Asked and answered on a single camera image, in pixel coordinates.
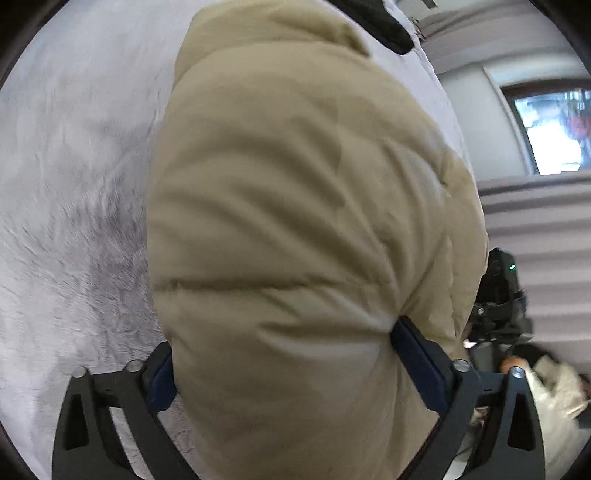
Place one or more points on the beige puffer jacket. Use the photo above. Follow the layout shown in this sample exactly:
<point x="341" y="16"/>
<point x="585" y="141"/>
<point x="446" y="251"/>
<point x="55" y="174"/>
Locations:
<point x="295" y="230"/>

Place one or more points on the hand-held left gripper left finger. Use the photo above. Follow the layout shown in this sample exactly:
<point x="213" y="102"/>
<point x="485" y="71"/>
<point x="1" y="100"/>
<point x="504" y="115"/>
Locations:
<point x="161" y="383"/>

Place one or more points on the dark framed window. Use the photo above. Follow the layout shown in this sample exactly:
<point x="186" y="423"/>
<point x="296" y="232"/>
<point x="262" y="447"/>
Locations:
<point x="549" y="129"/>

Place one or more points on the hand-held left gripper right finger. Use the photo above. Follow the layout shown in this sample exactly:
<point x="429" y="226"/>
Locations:
<point x="422" y="364"/>

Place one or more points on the grey ribbed bed base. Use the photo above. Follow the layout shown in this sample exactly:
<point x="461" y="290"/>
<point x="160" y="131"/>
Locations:
<point x="545" y="258"/>

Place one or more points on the black folded cloth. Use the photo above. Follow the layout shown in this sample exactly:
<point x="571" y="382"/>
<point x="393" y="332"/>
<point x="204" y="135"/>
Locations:
<point x="392" y="30"/>

